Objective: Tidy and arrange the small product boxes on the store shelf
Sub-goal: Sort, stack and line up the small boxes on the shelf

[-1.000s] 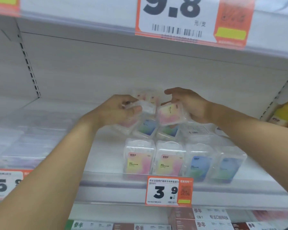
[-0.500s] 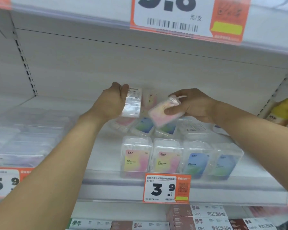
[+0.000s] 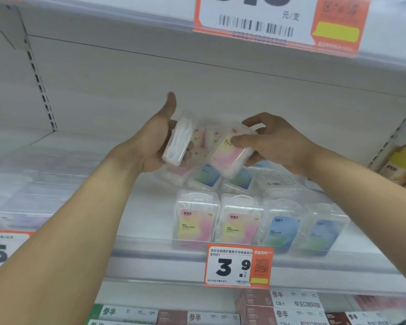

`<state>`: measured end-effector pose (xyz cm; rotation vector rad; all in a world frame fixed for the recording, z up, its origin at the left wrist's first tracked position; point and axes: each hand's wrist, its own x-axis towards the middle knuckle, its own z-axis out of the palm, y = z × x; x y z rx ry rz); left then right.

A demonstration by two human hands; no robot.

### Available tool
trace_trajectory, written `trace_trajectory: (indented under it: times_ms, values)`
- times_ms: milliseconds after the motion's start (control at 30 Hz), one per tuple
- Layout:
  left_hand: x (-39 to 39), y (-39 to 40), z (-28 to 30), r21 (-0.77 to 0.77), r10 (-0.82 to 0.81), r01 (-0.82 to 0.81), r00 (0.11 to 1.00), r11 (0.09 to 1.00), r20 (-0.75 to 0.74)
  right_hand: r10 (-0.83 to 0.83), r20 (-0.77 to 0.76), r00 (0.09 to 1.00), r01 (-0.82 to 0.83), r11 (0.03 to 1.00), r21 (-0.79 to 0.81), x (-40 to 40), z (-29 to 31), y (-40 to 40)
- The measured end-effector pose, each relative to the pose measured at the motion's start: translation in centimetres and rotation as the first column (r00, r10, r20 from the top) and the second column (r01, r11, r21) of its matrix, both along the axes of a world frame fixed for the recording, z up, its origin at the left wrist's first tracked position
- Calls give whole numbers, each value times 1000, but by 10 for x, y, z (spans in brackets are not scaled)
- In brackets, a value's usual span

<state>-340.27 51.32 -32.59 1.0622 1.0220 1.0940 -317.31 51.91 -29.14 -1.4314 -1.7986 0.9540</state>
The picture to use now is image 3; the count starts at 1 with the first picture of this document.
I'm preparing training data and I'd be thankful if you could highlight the person's right hand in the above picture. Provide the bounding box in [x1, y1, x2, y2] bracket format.
[230, 112, 321, 177]

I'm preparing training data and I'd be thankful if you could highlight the person's left hand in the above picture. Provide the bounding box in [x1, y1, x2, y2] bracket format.
[110, 92, 194, 180]

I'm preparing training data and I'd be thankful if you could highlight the pink label small box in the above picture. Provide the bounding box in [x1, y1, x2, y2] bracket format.
[161, 111, 199, 167]
[208, 124, 258, 180]

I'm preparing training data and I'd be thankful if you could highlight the pile of teal small boxes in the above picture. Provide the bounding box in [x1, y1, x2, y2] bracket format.
[186, 158, 351, 258]

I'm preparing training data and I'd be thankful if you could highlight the person's right forearm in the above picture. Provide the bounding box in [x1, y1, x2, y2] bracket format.
[305, 144, 406, 294]

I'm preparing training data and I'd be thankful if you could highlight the person's left forearm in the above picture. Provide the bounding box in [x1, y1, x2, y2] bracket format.
[0, 149, 143, 325]

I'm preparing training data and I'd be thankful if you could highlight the green white toothpaste box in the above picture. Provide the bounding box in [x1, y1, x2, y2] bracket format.
[87, 303, 160, 325]

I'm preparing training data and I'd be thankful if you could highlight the row of yellow detergent bottles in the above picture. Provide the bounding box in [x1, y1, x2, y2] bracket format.
[378, 139, 406, 196]

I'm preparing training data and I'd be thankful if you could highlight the orange white price tag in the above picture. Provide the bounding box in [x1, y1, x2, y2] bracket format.
[193, 0, 373, 59]
[0, 230, 32, 275]
[204, 243, 275, 290]

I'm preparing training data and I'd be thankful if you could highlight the stack of maroon toothpaste boxes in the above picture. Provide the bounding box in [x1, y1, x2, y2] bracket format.
[157, 288, 394, 325]

